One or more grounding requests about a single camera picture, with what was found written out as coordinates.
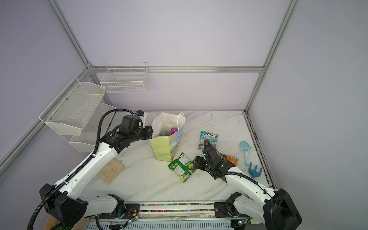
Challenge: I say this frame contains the aluminium frame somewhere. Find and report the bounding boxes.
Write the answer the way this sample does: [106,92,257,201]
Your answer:
[1,1,300,183]

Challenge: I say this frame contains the white mesh shelf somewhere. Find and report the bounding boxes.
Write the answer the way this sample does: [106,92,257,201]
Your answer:
[39,78,105,136]
[68,103,115,152]

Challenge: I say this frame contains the blue toy rake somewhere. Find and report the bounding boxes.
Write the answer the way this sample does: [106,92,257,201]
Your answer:
[248,162,263,179]

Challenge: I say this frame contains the orange Fox's candy bag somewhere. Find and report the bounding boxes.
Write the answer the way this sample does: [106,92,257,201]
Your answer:
[221,154,239,166]

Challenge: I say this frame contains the blue toy shovel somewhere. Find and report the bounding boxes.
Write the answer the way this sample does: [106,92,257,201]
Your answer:
[240,140,251,166]

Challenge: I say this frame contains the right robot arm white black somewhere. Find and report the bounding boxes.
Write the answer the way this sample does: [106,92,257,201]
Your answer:
[193,140,302,230]

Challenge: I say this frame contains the white mesh shelf lower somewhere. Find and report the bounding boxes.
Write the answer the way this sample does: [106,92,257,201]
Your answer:
[68,103,115,152]

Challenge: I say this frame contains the green snack bag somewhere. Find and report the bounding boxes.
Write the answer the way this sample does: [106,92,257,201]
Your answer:
[168,153,196,183]

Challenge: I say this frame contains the white paper gift bag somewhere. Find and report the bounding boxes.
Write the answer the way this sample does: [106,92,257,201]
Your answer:
[143,112,186,162]

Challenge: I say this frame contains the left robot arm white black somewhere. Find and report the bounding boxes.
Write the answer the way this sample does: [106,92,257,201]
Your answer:
[27,109,153,230]

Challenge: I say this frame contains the white wire basket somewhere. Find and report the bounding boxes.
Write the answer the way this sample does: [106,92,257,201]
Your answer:
[100,62,150,93]

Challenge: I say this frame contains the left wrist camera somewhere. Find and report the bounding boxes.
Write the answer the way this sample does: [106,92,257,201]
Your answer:
[136,110,145,117]

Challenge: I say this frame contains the purple grape candy bag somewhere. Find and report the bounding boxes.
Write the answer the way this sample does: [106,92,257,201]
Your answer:
[170,128,178,136]

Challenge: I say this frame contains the white mesh shelf upper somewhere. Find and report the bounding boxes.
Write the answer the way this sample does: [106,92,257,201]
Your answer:
[39,78,105,136]

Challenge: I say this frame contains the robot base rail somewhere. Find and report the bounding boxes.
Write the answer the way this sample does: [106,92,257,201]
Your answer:
[72,201,261,230]

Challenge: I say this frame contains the teal Fox's candy bag rear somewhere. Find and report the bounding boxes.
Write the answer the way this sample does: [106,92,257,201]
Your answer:
[198,131,219,150]

